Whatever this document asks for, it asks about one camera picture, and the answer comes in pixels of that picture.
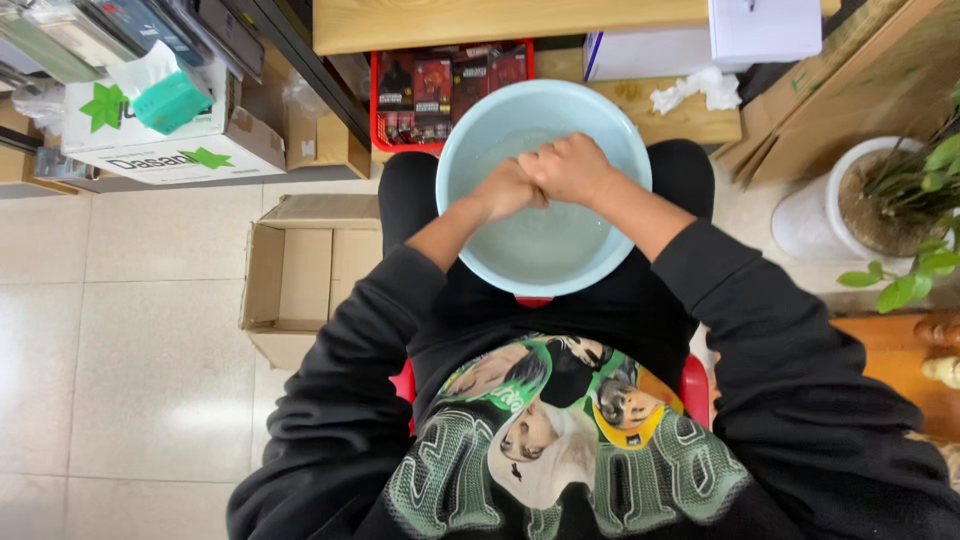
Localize open brown cardboard box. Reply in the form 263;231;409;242
238;194;384;371

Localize white carton with green stars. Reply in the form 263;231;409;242
60;58;287;186

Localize white box with blue edge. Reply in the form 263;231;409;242
582;28;745;83

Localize person's right hand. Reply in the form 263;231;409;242
516;132;619;209

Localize red basket of packets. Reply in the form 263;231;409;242
369;38;537;156

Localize red plastic stool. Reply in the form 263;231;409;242
389;295;711;435

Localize teal tissue box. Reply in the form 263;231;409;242
105;40;216;137

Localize person's left hand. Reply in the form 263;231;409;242
472;158;549;225

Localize green potted plant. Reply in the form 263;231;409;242
837;81;960;315

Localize white plant pot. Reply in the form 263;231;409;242
771;135;955;264

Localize crumpled white tissue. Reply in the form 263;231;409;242
649;66;743;116

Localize clear plastic bag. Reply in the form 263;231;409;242
10;78;68;138

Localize black printed sweatshirt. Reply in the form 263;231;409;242
225;219;960;540

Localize small brown cardboard box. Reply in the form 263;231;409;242
282;69;372;180

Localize light blue plastic basin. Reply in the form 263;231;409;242
435;78;654;300

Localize shelf with packaged goods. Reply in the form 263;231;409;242
0;0;266;85

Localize brown wooden furniture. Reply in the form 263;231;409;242
828;312;960;444

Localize light wooden table top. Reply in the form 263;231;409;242
312;0;843;57

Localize flat brown cardboard sheets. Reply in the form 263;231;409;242
711;0;960;186

